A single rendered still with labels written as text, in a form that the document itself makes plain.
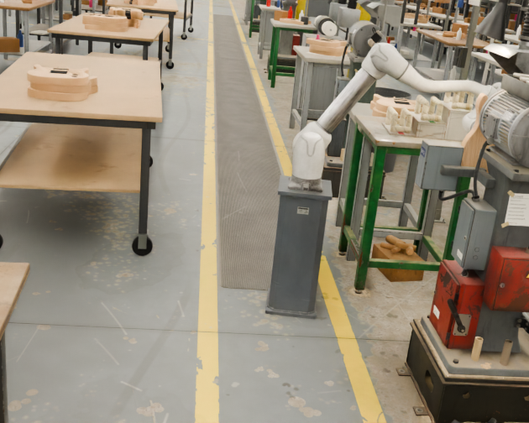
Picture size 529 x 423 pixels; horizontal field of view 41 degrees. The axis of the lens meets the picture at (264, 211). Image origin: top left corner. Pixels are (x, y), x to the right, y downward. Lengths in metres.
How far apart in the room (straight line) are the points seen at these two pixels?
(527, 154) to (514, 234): 0.34
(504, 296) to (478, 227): 0.30
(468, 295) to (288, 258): 1.06
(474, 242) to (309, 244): 0.99
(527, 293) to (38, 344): 2.19
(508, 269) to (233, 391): 1.28
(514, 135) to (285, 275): 1.47
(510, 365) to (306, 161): 1.35
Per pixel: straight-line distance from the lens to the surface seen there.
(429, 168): 3.11
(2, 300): 1.99
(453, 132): 4.09
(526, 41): 3.28
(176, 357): 3.40
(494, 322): 3.19
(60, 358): 3.41
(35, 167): 4.63
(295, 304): 3.81
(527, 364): 3.25
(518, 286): 3.00
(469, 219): 2.99
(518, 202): 2.99
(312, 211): 3.60
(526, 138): 2.88
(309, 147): 3.56
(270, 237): 4.82
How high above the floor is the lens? 1.82
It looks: 20 degrees down
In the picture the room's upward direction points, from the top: 6 degrees clockwise
